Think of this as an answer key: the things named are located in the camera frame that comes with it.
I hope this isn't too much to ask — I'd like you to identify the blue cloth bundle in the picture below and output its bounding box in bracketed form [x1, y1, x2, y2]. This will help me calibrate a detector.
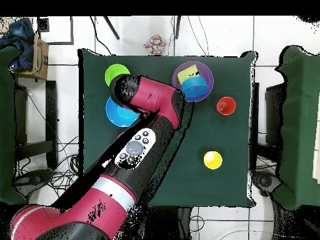
[0, 17, 35, 71]

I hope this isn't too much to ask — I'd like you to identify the colourful patterned box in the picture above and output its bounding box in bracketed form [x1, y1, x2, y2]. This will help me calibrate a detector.
[143, 34, 168, 56]

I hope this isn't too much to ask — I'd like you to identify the purple bowl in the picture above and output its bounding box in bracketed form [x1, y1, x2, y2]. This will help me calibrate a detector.
[171, 61, 215, 103]

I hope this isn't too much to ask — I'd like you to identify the black floor cable tangle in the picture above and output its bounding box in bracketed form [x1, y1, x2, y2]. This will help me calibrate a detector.
[14, 134, 81, 198]

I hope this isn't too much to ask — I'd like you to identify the black stool frame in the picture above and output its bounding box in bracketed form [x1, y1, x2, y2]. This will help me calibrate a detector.
[14, 80, 59, 169]

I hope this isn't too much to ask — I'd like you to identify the orange cup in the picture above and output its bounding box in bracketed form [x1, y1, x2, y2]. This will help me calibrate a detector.
[215, 96, 236, 116]

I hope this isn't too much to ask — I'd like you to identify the small blue patterned bowl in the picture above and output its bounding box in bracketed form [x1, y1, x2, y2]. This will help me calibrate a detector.
[181, 76, 210, 99]

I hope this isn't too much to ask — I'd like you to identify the cardboard box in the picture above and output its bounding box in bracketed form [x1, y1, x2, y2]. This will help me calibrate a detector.
[14, 33, 50, 81]

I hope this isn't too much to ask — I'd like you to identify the black floor frame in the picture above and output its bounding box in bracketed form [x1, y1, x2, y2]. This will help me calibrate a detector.
[36, 16, 75, 46]

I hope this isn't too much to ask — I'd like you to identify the dark green table cloth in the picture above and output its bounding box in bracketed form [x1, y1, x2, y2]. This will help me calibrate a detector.
[78, 48, 258, 208]

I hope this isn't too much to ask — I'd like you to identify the black pedestal leg with caster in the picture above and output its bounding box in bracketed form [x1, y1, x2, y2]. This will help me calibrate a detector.
[251, 169, 283, 197]
[13, 168, 54, 192]

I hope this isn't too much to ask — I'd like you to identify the pale yellow translucent cup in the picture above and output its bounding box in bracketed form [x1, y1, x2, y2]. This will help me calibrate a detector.
[177, 64, 200, 85]

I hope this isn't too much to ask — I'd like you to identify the black tripod leg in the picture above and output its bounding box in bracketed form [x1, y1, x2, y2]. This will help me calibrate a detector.
[174, 16, 182, 40]
[102, 16, 121, 41]

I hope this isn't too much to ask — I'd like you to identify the green cloth side table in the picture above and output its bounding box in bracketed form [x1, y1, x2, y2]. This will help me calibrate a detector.
[273, 45, 320, 211]
[0, 46, 27, 208]

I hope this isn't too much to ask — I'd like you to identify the green bowl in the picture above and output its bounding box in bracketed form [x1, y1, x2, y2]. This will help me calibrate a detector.
[104, 63, 131, 88]

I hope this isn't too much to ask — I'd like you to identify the large blue bowl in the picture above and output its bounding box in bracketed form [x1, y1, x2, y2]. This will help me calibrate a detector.
[105, 96, 141, 128]

